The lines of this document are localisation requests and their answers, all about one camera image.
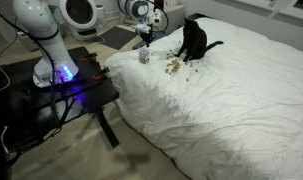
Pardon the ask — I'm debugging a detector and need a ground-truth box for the black clamp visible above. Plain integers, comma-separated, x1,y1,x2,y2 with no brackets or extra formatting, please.
93,67,110,80

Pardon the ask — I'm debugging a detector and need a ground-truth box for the black robot table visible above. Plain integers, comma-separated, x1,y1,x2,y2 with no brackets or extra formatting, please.
1,47,119,148

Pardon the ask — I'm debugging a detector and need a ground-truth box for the dark floor mat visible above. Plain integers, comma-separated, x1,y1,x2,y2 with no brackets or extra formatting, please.
101,26,136,50

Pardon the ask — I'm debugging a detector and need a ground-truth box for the white quilted duvet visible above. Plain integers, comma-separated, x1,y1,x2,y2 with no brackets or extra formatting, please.
105,18,303,180

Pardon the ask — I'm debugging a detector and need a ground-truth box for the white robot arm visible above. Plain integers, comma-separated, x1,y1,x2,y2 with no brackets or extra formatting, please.
13,0,160,88

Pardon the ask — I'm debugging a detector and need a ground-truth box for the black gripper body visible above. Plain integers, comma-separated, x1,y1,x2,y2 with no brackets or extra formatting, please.
140,33,154,47

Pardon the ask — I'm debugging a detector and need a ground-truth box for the black cat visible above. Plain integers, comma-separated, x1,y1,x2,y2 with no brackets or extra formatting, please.
176,18,223,62

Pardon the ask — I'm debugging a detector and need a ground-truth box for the orange handled clamp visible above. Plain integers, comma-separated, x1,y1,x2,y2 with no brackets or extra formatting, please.
80,52,98,61

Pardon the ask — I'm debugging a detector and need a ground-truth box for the white round appliance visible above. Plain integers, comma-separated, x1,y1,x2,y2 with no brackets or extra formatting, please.
59,0,98,41

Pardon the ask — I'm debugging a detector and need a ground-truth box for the black cable bundle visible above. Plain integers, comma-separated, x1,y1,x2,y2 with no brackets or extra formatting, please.
0,6,72,134

